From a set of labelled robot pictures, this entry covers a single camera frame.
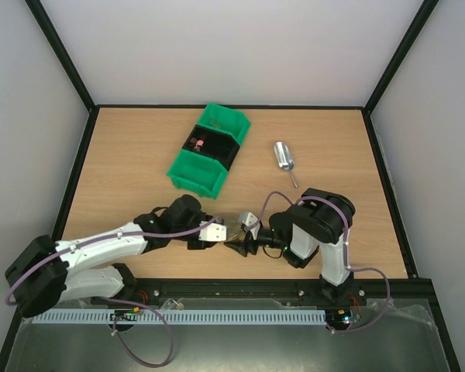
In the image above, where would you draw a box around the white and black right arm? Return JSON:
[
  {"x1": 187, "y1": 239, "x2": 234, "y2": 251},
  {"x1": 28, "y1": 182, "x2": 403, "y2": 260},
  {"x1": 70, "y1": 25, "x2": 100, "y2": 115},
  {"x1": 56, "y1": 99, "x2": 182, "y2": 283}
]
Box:
[{"x1": 226, "y1": 188, "x2": 356, "y2": 304}]

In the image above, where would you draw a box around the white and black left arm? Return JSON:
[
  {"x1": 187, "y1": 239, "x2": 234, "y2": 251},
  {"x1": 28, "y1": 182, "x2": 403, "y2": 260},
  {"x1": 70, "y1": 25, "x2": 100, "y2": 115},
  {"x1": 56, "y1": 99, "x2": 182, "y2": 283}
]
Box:
[{"x1": 5, "y1": 195, "x2": 226, "y2": 318}]

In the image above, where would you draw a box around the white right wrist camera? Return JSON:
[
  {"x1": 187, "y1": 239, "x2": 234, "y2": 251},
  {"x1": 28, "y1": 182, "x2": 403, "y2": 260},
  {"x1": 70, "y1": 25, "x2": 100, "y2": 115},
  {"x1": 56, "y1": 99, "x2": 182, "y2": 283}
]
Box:
[{"x1": 238, "y1": 212, "x2": 260, "y2": 233}]

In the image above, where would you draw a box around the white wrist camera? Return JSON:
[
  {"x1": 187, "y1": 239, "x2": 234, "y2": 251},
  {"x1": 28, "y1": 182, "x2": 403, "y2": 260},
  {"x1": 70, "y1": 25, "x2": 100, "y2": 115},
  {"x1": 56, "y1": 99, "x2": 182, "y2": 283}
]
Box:
[
  {"x1": 238, "y1": 212, "x2": 260, "y2": 233},
  {"x1": 198, "y1": 222, "x2": 227, "y2": 243}
]

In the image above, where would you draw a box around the white round jar lid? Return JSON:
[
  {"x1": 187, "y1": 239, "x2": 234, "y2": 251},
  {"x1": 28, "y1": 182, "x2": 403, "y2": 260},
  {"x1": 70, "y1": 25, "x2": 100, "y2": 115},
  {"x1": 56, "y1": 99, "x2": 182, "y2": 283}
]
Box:
[{"x1": 219, "y1": 212, "x2": 242, "y2": 241}]

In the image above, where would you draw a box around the silver metal scoop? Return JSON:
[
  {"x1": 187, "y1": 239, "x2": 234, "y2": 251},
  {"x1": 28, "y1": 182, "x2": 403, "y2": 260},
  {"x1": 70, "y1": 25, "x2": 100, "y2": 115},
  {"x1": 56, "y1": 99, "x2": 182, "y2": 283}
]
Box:
[{"x1": 274, "y1": 141, "x2": 298, "y2": 188}]

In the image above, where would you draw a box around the light blue slotted cable duct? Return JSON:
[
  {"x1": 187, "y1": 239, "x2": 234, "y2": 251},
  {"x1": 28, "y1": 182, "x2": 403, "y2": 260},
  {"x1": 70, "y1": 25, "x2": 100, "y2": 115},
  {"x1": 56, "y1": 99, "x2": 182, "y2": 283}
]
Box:
[{"x1": 32, "y1": 308, "x2": 326, "y2": 326}]

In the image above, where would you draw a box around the black bin with lollipops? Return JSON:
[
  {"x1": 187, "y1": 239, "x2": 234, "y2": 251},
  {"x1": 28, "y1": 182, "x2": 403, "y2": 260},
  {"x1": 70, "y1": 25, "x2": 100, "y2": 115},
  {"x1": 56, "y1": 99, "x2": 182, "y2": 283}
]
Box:
[{"x1": 182, "y1": 125, "x2": 240, "y2": 171}]

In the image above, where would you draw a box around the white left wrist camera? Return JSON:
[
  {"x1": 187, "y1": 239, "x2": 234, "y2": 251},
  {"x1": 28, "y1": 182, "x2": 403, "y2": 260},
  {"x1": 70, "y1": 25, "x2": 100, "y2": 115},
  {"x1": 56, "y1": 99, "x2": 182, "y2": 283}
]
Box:
[{"x1": 198, "y1": 222, "x2": 227, "y2": 243}]

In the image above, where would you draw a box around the green bin with star candies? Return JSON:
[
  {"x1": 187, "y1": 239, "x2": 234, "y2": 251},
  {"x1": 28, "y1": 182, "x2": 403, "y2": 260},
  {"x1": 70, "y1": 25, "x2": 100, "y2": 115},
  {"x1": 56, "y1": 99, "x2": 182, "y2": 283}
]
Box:
[{"x1": 197, "y1": 103, "x2": 251, "y2": 146}]

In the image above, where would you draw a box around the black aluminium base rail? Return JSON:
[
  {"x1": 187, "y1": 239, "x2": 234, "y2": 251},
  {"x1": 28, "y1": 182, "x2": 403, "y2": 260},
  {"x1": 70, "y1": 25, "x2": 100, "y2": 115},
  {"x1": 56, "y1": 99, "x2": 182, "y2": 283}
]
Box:
[{"x1": 122, "y1": 278, "x2": 438, "y2": 308}]

